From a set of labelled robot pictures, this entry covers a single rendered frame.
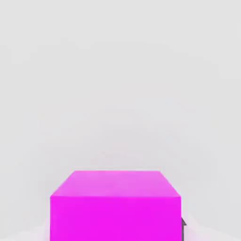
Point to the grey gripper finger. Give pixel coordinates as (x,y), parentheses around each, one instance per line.
(183,228)

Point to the small magenta cube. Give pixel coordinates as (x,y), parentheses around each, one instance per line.
(115,216)

